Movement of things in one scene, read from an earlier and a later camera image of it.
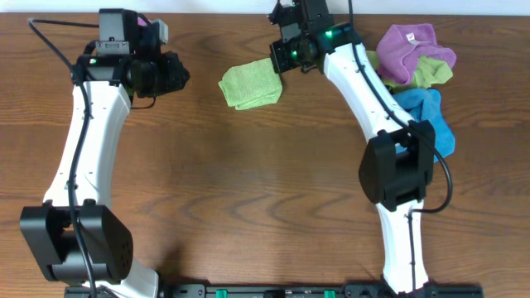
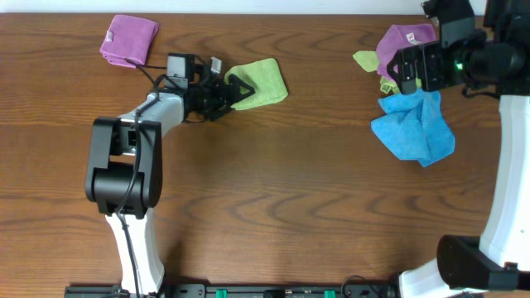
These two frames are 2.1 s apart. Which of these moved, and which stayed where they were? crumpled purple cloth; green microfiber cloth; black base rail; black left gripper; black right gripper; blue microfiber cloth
Moved: black left gripper; black right gripper
Stayed: green microfiber cloth; black base rail; crumpled purple cloth; blue microfiber cloth
